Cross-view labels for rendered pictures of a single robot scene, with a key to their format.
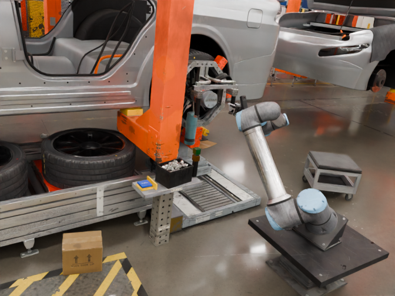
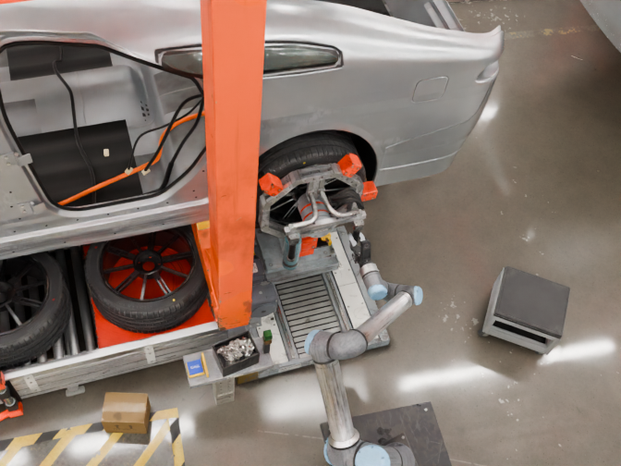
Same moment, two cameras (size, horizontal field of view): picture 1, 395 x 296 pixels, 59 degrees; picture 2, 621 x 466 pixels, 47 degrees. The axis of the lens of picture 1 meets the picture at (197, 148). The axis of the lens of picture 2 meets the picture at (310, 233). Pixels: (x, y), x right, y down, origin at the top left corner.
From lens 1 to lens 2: 248 cm
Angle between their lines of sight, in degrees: 35
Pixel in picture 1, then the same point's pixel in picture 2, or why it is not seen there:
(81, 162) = (127, 313)
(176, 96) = (238, 283)
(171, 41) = (223, 247)
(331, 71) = not seen: outside the picture
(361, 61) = not seen: outside the picture
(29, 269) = (73, 415)
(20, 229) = (61, 382)
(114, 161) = (169, 311)
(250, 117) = (320, 353)
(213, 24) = (341, 116)
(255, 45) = (431, 118)
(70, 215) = (115, 367)
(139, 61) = not seen: hidden behind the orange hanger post
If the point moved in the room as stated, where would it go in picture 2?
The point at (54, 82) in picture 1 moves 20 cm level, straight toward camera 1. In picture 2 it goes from (91, 216) to (86, 252)
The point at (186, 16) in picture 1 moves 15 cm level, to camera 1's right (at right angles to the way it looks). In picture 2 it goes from (244, 224) to (279, 236)
